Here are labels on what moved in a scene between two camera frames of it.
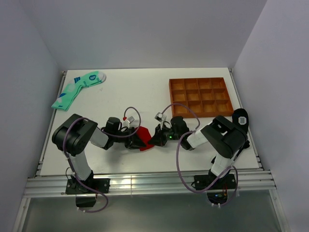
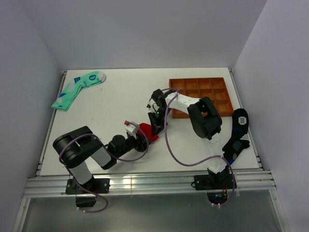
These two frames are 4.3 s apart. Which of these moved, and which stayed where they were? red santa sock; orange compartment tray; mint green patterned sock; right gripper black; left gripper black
Moved: left gripper black; red santa sock; right gripper black
Stayed: orange compartment tray; mint green patterned sock
